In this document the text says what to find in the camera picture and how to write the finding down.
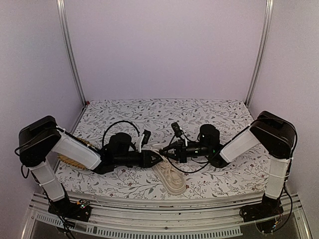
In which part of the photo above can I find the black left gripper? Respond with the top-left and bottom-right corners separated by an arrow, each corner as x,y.
114,150 -> 163,168

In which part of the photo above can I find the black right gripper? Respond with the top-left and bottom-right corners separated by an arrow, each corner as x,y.
159,139 -> 211,163

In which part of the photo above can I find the cream lace platform sneaker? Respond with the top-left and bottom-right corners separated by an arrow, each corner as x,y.
151,144 -> 186,196

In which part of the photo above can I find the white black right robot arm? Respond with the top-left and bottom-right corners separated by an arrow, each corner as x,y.
159,111 -> 298,217

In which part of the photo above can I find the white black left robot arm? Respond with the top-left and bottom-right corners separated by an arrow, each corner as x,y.
15,116 -> 162,216

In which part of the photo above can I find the floral patterned table mat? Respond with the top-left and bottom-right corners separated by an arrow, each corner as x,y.
56,99 -> 271,200

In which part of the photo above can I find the yellow woven placemat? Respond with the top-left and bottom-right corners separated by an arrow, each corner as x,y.
56,136 -> 94,170

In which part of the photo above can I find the aluminium front rail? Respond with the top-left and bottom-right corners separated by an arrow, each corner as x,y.
21,191 -> 312,239

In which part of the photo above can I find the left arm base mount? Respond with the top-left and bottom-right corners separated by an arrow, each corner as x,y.
48,198 -> 92,222

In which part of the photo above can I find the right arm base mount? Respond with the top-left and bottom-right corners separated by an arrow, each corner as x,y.
239,194 -> 284,222

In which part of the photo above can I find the left aluminium frame post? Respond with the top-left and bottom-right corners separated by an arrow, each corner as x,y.
56,0 -> 87,107

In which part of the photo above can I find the aluminium frame post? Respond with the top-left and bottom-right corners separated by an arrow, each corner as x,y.
56,0 -> 87,107
245,0 -> 274,108

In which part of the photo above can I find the right aluminium frame post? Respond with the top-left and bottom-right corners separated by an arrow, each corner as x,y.
245,0 -> 274,108

